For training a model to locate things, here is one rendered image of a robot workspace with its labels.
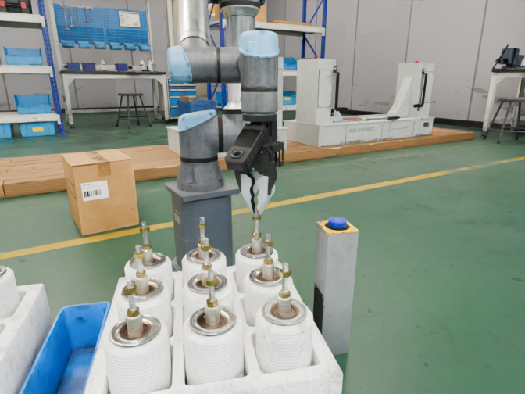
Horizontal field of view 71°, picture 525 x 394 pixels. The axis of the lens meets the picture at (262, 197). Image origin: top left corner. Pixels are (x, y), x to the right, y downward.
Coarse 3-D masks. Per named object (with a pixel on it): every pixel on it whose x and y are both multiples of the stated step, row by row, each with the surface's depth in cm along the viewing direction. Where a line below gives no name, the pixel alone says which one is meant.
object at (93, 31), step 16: (48, 0) 514; (64, 16) 528; (80, 16) 538; (96, 16) 548; (112, 16) 558; (144, 16) 580; (64, 32) 532; (80, 32) 543; (96, 32) 553; (112, 32) 563; (128, 32) 574; (144, 32) 585; (64, 64) 542; (64, 80) 495; (160, 80) 557; (64, 96) 549; (80, 112) 569; (96, 112) 580
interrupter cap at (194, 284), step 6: (198, 276) 72; (216, 276) 72; (222, 276) 72; (192, 282) 70; (198, 282) 70; (222, 282) 70; (192, 288) 67; (198, 288) 68; (204, 288) 68; (216, 288) 68; (222, 288) 68; (204, 294) 66
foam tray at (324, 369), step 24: (120, 288) 82; (240, 312) 73; (312, 336) 66; (96, 360) 60; (312, 360) 64; (96, 384) 56; (216, 384) 56; (240, 384) 56; (264, 384) 56; (288, 384) 56; (312, 384) 57; (336, 384) 58
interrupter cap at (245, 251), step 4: (248, 244) 86; (244, 248) 84; (248, 248) 84; (264, 248) 84; (272, 248) 84; (240, 252) 82; (244, 252) 82; (248, 252) 83; (264, 252) 83; (272, 252) 82; (248, 256) 80; (252, 256) 80; (256, 256) 80; (260, 256) 80; (264, 256) 80
